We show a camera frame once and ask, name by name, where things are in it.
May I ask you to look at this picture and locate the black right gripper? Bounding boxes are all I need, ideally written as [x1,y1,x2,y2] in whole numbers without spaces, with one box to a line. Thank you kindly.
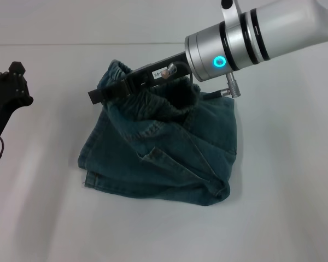
[87,50,194,105]

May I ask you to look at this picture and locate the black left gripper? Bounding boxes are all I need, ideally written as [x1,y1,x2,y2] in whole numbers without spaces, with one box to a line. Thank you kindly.
[0,61,34,138]

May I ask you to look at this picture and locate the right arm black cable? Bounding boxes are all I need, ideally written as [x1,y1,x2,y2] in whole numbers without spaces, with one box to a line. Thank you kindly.
[163,62,243,98]

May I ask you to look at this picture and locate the blue denim shorts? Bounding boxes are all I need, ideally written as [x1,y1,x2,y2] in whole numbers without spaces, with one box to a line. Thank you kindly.
[78,59,238,210]

